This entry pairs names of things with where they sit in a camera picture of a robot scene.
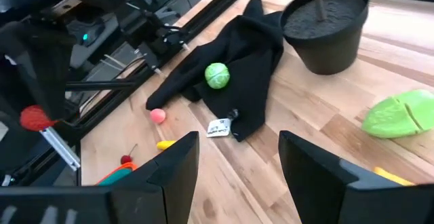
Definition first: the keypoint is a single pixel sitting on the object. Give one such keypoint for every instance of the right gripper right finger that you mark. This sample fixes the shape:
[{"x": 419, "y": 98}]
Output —
[{"x": 315, "y": 190}]

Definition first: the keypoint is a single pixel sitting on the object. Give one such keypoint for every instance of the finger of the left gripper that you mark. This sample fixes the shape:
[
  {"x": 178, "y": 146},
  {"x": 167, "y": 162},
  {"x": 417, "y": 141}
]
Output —
[
  {"x": 52, "y": 95},
  {"x": 10, "y": 115}
]

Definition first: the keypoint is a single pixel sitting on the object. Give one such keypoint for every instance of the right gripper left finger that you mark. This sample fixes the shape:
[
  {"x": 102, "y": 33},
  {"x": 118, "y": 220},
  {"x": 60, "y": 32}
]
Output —
[{"x": 162, "y": 190}]

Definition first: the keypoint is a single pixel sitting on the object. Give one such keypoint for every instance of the yellow toy banana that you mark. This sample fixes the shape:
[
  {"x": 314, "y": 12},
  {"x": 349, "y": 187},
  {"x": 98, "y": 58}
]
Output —
[{"x": 164, "y": 145}]

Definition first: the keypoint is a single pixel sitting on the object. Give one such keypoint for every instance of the red toy cherry with stem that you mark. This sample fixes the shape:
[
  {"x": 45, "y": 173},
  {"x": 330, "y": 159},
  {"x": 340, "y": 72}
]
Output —
[{"x": 126, "y": 159}]

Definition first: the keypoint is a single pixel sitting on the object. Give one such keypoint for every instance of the pink toy peach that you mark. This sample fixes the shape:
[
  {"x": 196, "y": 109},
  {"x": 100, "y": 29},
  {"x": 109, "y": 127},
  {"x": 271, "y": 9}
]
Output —
[{"x": 157, "y": 116}]

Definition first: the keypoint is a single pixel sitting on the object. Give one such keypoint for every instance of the round green toy cabbage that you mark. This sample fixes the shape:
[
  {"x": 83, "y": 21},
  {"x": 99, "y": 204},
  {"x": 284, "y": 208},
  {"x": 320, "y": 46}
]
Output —
[{"x": 217, "y": 75}]

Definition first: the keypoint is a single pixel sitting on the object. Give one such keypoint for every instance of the teal basket with orange rim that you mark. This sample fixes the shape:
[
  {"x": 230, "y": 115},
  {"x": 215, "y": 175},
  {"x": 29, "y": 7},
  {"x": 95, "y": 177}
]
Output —
[{"x": 117, "y": 176}]

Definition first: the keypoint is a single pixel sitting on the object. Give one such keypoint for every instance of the black device with light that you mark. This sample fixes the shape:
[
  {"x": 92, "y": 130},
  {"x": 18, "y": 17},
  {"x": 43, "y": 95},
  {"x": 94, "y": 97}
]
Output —
[{"x": 91, "y": 30}]

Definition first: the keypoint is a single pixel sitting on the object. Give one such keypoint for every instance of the yellow cloth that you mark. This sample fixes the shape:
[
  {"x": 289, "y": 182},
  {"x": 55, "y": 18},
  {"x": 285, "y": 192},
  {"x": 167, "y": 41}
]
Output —
[{"x": 390, "y": 176}]

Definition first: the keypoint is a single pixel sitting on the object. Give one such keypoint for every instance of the white price tag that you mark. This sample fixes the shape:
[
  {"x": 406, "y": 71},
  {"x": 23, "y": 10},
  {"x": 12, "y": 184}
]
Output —
[{"x": 218, "y": 128}]

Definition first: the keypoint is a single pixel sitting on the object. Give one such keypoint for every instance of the leafy plant in black pot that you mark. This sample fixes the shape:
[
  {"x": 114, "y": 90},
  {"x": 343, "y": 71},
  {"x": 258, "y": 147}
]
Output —
[{"x": 325, "y": 54}]

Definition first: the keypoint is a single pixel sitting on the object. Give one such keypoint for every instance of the black cloth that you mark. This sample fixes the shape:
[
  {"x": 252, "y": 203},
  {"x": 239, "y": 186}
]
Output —
[{"x": 251, "y": 47}]

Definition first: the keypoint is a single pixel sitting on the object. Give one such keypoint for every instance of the silver aluminium bracket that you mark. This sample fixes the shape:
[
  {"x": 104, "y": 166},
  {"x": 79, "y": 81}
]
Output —
[{"x": 61, "y": 149}]

